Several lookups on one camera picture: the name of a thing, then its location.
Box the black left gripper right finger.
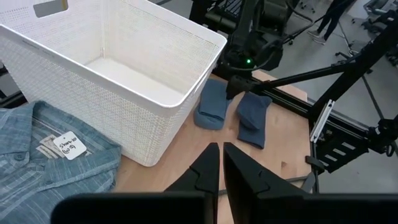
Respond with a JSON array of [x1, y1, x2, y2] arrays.
[[223, 142, 309, 224]]

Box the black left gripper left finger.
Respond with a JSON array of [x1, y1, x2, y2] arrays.
[[164, 142, 220, 224]]

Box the slate blue sock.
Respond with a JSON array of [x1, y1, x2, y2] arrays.
[[193, 78, 234, 131]]

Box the dark blue sock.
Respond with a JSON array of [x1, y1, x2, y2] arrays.
[[235, 91, 274, 149]]

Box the white perforated plastic basket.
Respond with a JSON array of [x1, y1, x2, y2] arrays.
[[0, 0, 228, 167]]

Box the person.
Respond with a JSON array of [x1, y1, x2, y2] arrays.
[[307, 0, 357, 46]]

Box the white handwritten shirt tag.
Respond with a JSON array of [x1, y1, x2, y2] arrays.
[[52, 130, 87, 161]]

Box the blue striped folded shirt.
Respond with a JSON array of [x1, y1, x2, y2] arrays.
[[0, 100, 123, 224]]

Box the black aluminium table frame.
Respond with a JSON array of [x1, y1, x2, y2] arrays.
[[0, 9, 398, 194]]

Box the white frame bracket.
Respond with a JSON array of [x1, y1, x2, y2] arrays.
[[310, 99, 336, 144]]

